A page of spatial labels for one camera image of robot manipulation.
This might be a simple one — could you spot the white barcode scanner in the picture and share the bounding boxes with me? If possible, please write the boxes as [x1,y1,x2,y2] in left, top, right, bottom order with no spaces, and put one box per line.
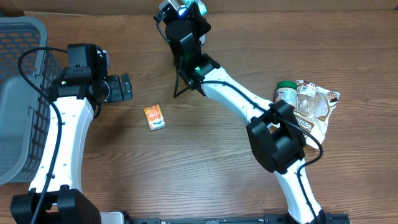
[199,35,205,45]

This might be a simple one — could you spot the beige brown snack pouch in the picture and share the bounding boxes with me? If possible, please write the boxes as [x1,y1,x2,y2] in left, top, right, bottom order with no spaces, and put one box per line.
[294,80,340,144]

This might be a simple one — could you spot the grey plastic shopping basket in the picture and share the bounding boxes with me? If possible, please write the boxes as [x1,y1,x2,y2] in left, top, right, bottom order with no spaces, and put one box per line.
[1,16,62,184]

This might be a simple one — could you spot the orange small packet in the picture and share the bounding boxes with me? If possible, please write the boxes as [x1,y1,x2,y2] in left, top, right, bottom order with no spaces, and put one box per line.
[144,105,165,131]

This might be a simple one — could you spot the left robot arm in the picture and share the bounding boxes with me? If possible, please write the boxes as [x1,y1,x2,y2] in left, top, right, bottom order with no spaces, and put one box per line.
[11,44,132,224]

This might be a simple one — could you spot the green-lidded jar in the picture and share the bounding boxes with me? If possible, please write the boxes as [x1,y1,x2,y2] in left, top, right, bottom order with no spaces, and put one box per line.
[274,81,297,109]

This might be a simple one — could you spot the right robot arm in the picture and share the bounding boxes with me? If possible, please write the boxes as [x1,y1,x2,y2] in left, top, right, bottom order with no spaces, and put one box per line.
[154,1,327,223]

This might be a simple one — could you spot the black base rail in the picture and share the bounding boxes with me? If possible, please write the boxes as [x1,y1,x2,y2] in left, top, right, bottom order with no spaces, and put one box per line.
[129,213,351,224]

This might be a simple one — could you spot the teal long snack packet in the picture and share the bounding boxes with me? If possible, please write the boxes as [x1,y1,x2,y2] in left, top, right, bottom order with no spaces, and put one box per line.
[182,0,208,16]

